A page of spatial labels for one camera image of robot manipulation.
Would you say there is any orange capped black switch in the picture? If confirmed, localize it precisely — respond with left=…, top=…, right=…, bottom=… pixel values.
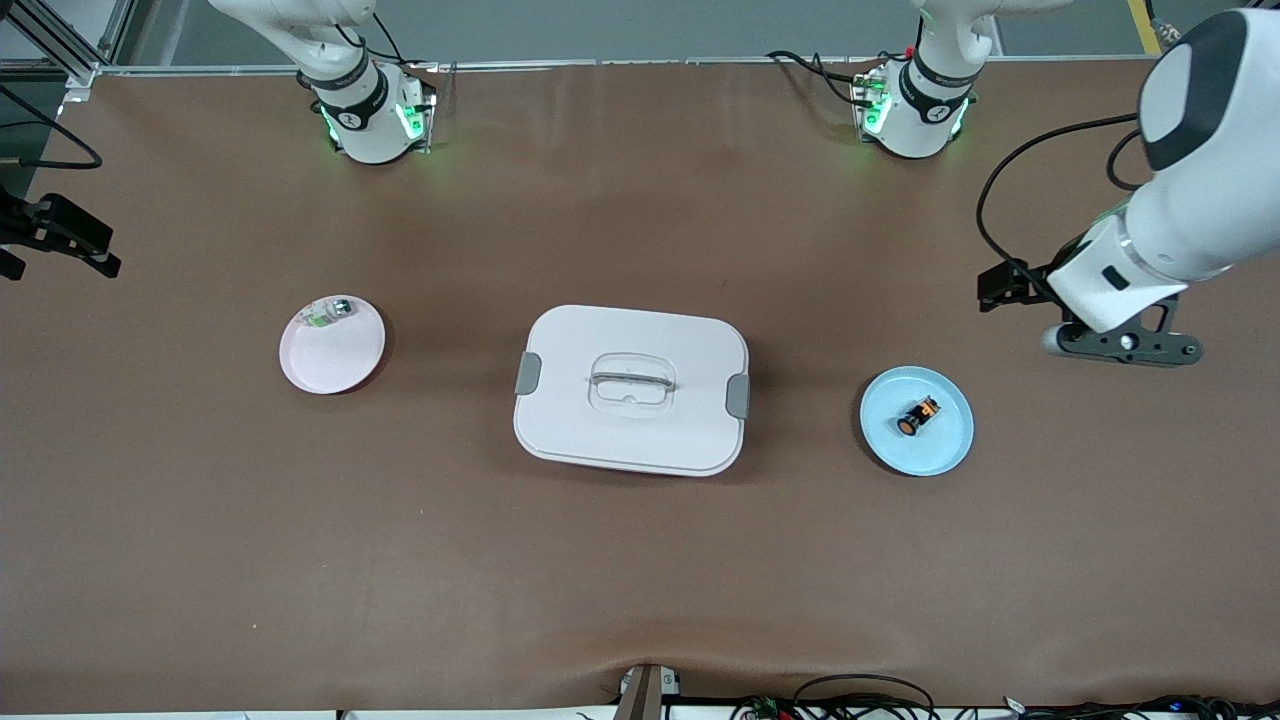
left=896, top=395, right=944, bottom=439

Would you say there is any light blue round plate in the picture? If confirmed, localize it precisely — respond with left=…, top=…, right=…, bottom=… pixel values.
left=860, top=365, right=975, bottom=478

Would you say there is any pink round plate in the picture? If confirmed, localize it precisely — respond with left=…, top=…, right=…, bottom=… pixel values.
left=279, top=294, right=387, bottom=396

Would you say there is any white lidded storage box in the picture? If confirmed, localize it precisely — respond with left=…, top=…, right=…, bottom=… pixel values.
left=513, top=304, right=751, bottom=478

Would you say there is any brown table mat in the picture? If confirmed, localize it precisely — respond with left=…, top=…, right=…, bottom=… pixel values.
left=0, top=60, right=1280, bottom=713

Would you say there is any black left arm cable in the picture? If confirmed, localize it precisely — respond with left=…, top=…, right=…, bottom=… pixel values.
left=976, top=113, right=1147, bottom=301

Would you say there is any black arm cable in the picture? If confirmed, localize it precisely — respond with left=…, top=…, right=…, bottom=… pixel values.
left=976, top=113, right=1147, bottom=301
left=0, top=85, right=105, bottom=172

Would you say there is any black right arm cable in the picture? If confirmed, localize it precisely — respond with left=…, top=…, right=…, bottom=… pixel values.
left=0, top=85, right=105, bottom=172

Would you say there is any aluminium frame profile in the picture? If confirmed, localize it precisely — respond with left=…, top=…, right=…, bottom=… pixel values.
left=0, top=0, right=138, bottom=89

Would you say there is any small clear green switch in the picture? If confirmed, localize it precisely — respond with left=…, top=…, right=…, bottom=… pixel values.
left=303, top=296, right=357, bottom=332

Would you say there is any black base power cable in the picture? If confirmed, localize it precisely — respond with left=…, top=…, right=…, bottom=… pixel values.
left=338, top=10, right=441, bottom=73
left=765, top=48, right=871, bottom=107

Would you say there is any clear box lid handle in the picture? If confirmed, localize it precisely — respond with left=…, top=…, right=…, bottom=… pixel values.
left=587, top=351, right=678, bottom=417

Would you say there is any silver table edge rail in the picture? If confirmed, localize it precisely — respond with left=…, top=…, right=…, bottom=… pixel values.
left=95, top=56, right=1161, bottom=77

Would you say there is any black looped cable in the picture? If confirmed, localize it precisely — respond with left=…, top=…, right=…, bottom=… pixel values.
left=790, top=673, right=938, bottom=720

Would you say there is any black cable bundle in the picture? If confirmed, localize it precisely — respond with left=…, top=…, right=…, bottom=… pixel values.
left=1000, top=693, right=1280, bottom=720

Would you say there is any grey metal camera bracket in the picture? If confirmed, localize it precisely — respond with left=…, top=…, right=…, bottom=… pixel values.
left=615, top=662, right=683, bottom=720

